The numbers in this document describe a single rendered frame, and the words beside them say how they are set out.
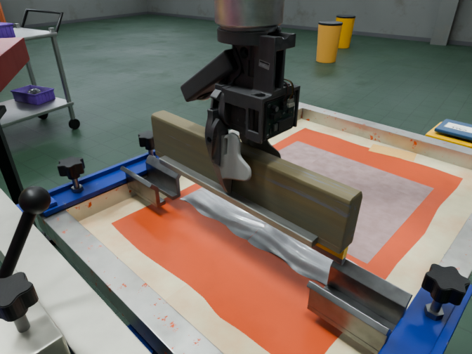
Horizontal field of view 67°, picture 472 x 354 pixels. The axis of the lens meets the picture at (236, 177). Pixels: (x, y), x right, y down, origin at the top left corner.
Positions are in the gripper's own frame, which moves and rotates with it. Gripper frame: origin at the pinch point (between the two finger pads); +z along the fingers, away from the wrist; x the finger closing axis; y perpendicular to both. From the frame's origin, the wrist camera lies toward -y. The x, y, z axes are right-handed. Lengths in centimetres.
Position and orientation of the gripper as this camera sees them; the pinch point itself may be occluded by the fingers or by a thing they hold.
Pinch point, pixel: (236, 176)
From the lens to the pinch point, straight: 51.0
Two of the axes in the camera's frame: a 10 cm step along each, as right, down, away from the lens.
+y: 7.3, 3.4, -6.0
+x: 6.9, -3.7, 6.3
